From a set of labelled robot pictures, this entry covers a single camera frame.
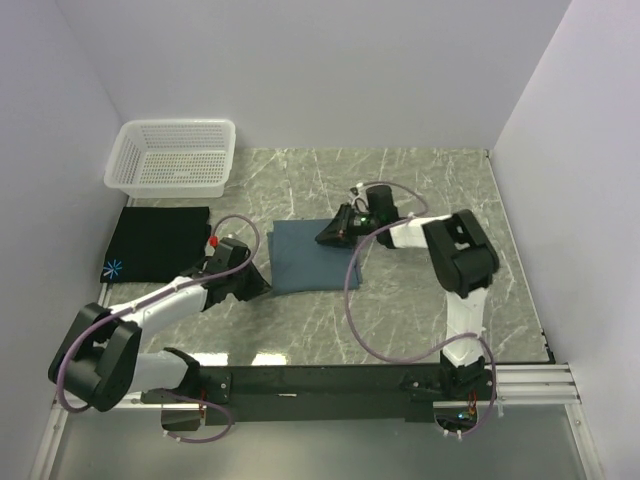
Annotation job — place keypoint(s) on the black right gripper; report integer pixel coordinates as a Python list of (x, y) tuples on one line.
[(337, 233)]

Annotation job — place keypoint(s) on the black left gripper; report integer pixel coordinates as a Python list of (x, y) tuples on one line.
[(258, 285)]

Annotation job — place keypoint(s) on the blue-grey t-shirt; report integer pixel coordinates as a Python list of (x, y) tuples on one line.
[(299, 264)]

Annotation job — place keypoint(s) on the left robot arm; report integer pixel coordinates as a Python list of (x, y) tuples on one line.
[(100, 362)]

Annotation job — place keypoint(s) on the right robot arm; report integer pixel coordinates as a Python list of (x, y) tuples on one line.
[(462, 256)]

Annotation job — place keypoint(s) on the folded black t-shirt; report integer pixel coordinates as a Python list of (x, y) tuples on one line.
[(156, 244)]

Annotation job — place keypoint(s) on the white plastic basket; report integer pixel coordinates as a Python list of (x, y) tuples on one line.
[(172, 158)]

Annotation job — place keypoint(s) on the black base beam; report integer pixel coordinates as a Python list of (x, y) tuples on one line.
[(334, 392)]

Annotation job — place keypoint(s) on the aluminium rail frame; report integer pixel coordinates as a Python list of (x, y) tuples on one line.
[(400, 311)]

